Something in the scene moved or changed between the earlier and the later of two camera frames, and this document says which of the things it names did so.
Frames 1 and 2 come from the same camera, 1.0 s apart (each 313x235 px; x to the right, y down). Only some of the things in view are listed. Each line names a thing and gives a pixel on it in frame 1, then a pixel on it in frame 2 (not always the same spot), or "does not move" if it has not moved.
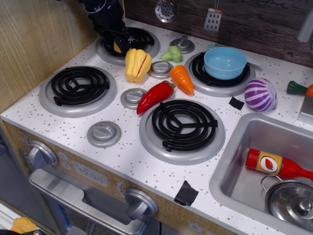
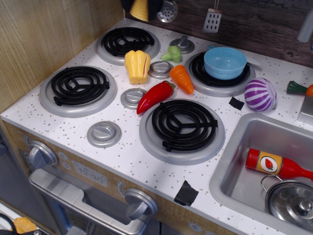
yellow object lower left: [22, 224] does not move
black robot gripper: [109, 24] → [154, 6]
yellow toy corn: [116, 47] → [140, 10]
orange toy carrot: [179, 76] does not move
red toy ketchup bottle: [273, 163] does not move
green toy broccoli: [174, 54] does not move
